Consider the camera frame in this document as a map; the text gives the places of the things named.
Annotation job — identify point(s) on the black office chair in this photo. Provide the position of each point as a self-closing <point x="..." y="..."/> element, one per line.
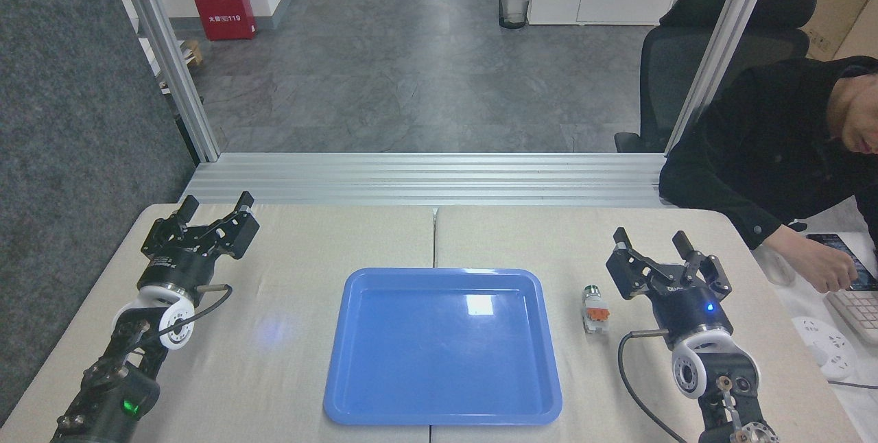
<point x="675" y="66"/>

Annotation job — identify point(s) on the person's forearm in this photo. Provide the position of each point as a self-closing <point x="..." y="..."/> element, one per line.
<point x="713" y="189"/>

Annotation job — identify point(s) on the brown cardboard box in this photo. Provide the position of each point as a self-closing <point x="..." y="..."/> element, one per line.
<point x="840" y="1"/>

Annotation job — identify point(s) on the mesh waste bin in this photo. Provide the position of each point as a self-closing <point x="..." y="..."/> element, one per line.
<point x="514" y="5"/>

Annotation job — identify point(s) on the blue plastic tray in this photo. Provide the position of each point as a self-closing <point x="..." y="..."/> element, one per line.
<point x="439" y="361"/>

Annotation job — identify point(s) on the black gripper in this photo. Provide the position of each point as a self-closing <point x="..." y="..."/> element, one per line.
<point x="689" y="307"/>
<point x="180" y="270"/>

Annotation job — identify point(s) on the silver aluminium rail frame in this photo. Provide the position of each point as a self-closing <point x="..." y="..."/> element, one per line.
<point x="425" y="179"/>

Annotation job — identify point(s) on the grey felt partition panel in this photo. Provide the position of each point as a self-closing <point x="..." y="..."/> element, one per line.
<point x="75" y="155"/>

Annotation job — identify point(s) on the white computer mouse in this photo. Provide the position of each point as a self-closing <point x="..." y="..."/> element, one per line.
<point x="774" y="274"/>

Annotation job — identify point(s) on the switch part with orange clip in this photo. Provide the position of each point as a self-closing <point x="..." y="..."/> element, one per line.
<point x="595" y="311"/>

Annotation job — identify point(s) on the black smartphone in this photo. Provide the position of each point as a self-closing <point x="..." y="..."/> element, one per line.
<point x="833" y="245"/>

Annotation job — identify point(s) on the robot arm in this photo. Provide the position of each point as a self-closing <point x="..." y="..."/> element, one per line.
<point x="110" y="395"/>
<point x="730" y="388"/>

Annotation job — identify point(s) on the beige keyboard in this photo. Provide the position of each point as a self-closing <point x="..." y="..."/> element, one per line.
<point x="857" y="313"/>

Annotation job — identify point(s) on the person's hand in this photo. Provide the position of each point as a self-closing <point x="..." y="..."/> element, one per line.
<point x="820" y="265"/>

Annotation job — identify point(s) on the white power strip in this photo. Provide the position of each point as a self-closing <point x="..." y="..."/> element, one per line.
<point x="826" y="347"/>

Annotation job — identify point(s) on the person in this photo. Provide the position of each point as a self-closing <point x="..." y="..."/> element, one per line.
<point x="754" y="141"/>

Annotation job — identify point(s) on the silver aluminium post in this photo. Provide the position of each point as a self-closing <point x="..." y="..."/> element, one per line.
<point x="171" y="59"/>
<point x="724" y="38"/>

